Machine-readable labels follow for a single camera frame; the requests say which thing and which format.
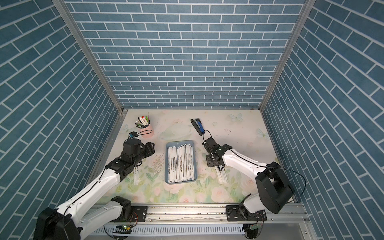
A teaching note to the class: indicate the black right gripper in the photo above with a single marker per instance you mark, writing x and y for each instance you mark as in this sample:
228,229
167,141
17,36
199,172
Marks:
208,163

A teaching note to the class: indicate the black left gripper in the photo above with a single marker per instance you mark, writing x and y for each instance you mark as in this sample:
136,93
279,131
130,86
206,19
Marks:
148,148

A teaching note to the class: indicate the white straw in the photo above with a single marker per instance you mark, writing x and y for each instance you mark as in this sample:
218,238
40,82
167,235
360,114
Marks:
175,165
170,164

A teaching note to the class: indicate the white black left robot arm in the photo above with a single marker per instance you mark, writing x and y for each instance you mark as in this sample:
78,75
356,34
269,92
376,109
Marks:
71,220

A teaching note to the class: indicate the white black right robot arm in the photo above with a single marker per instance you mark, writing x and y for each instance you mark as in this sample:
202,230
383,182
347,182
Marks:
274,188

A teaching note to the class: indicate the white straws pile right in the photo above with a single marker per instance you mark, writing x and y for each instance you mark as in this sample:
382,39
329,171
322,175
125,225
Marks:
221,175

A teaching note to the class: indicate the white straws pile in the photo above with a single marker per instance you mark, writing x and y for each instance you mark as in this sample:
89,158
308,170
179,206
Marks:
136,176
221,175

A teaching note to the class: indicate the white straws pile left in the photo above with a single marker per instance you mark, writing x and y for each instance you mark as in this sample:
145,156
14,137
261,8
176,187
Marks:
136,176

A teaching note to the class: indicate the blue storage box tray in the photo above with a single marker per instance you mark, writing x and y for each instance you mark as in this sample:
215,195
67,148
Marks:
186,159

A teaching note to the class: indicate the pink pen cup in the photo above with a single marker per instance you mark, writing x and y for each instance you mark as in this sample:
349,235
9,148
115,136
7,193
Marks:
147,132

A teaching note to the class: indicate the pens in cup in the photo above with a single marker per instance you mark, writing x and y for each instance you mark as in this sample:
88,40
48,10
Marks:
143,121

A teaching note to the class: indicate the blue black stapler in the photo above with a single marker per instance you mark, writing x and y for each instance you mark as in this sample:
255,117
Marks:
198,126

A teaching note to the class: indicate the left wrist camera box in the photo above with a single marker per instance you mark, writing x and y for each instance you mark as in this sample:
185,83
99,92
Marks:
132,135

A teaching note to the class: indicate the white ribbed cable duct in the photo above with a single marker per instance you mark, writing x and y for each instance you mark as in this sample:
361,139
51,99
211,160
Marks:
171,230

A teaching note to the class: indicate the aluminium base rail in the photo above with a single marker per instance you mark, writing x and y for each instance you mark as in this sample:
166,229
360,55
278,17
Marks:
214,214

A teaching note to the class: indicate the aluminium corner post left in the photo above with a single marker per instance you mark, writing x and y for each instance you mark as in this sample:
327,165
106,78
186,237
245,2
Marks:
81,41

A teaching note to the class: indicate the aluminium corner post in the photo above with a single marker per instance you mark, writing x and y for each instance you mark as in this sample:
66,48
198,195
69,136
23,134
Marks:
81,41
304,14

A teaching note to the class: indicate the aluminium corner post right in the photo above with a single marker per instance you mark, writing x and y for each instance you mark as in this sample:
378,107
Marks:
304,14

